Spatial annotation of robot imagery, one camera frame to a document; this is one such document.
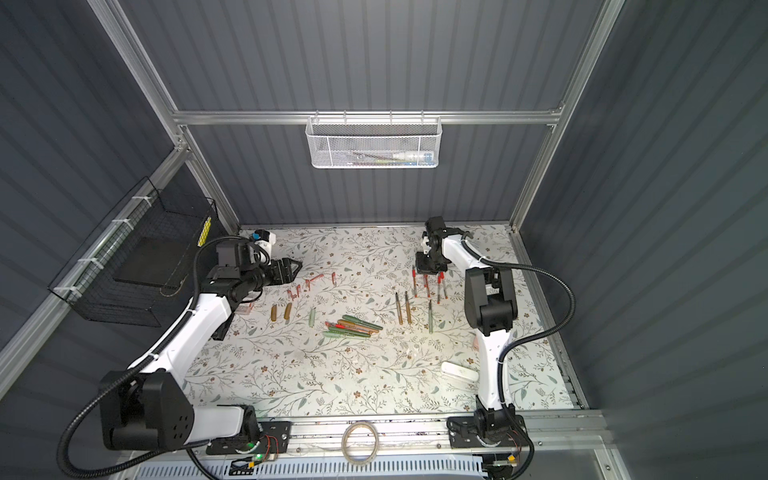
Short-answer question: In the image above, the gold marker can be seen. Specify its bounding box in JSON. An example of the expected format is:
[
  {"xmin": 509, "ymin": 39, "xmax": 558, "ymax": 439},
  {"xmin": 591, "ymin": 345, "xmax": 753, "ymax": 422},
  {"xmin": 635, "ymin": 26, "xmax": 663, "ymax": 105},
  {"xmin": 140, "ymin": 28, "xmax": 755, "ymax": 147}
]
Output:
[{"xmin": 395, "ymin": 292, "xmax": 404, "ymax": 325}]

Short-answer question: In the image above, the dark green marker pen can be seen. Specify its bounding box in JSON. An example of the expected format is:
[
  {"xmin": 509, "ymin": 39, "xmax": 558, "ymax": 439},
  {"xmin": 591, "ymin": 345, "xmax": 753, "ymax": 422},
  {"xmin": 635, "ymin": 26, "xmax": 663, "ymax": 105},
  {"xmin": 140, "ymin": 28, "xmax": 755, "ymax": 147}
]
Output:
[{"xmin": 342, "ymin": 315, "xmax": 383, "ymax": 331}]

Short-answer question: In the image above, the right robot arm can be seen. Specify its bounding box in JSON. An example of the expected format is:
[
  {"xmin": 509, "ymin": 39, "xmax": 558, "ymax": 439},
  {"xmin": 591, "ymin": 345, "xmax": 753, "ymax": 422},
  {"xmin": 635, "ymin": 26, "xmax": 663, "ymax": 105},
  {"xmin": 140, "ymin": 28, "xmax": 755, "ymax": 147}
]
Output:
[{"xmin": 416, "ymin": 216, "xmax": 576, "ymax": 442}]

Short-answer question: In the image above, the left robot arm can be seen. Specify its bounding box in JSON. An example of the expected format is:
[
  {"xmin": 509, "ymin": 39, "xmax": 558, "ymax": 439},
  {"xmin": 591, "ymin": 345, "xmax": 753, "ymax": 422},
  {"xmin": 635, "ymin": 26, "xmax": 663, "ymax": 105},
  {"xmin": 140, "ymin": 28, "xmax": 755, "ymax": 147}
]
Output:
[{"xmin": 56, "ymin": 230, "xmax": 303, "ymax": 479}]

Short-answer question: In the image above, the paper clip box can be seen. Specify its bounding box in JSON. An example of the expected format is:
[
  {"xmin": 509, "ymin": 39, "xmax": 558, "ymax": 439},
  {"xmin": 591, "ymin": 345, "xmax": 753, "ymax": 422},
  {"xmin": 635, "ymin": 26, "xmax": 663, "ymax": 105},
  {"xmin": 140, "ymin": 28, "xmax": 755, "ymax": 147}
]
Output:
[{"xmin": 235, "ymin": 302, "xmax": 254, "ymax": 315}]

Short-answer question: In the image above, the floral table mat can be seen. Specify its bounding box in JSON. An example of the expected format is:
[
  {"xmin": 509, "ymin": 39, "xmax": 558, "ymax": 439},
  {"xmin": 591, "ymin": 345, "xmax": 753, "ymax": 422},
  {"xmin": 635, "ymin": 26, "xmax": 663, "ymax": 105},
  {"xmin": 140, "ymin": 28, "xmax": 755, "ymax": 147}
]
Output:
[{"xmin": 173, "ymin": 224, "xmax": 577, "ymax": 421}]

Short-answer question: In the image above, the white rectangular eraser box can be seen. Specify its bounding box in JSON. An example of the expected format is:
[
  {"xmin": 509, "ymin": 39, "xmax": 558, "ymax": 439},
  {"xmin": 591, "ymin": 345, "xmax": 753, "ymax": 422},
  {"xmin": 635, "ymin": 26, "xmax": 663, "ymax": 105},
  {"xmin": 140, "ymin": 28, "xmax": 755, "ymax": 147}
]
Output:
[{"xmin": 441, "ymin": 361, "xmax": 480, "ymax": 383}]

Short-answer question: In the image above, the roll of clear tape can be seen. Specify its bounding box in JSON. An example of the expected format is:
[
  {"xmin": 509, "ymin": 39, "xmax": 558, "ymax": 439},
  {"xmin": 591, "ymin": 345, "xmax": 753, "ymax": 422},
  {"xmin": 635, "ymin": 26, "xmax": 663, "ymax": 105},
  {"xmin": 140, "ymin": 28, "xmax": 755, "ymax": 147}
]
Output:
[{"xmin": 340, "ymin": 421, "xmax": 380, "ymax": 467}]

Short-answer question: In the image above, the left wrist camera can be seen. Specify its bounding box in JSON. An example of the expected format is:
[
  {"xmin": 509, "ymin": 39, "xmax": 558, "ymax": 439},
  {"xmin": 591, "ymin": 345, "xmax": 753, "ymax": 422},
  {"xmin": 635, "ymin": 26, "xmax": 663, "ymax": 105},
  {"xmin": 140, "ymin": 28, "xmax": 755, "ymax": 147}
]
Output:
[{"xmin": 250, "ymin": 229, "xmax": 276, "ymax": 246}]

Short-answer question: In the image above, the white wire mesh basket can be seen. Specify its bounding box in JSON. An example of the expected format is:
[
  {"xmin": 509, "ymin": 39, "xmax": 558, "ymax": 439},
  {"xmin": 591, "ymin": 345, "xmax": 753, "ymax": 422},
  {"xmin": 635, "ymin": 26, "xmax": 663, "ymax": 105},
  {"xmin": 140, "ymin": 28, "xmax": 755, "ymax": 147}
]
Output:
[{"xmin": 305, "ymin": 116, "xmax": 443, "ymax": 169}]

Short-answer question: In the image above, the black wire basket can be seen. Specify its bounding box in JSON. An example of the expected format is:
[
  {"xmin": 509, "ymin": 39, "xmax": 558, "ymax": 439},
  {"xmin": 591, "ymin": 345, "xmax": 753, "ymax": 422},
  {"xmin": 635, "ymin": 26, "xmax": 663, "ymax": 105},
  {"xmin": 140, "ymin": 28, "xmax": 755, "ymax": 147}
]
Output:
[{"xmin": 49, "ymin": 179, "xmax": 223, "ymax": 327}]

